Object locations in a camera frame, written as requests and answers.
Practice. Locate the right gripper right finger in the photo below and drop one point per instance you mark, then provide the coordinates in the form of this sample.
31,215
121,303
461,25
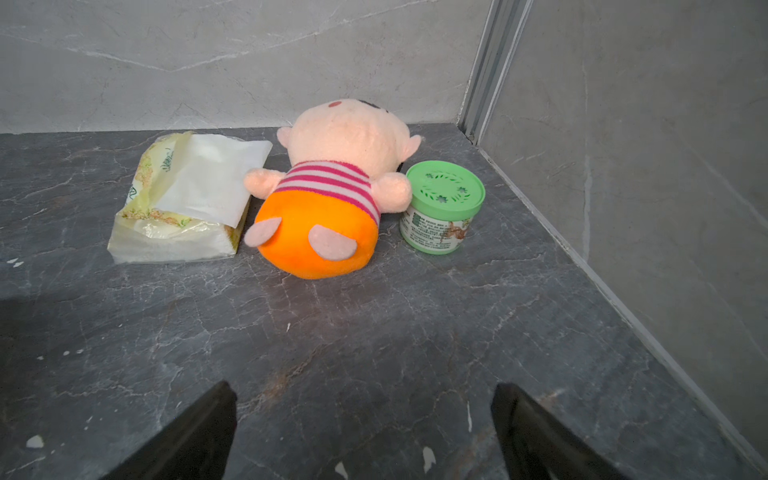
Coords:
535,445

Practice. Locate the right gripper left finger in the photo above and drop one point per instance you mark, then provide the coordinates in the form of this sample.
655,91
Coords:
196,445

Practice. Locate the plush doll orange pink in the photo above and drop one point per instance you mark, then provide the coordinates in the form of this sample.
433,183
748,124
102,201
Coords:
321,218

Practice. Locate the green round lid container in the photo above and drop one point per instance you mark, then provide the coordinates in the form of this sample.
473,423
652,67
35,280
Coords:
446,197

